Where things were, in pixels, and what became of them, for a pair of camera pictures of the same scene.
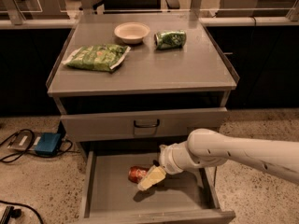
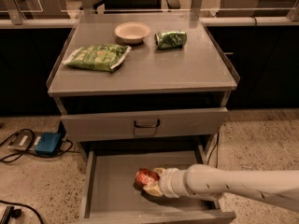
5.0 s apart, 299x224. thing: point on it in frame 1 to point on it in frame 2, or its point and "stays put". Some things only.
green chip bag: x=103 y=58 stays put
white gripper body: x=168 y=161 to x=165 y=181
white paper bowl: x=132 y=33 stays put
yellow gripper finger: x=152 y=176 to x=153 y=190
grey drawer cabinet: x=147 y=77 stays put
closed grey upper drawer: x=142 y=125 stays put
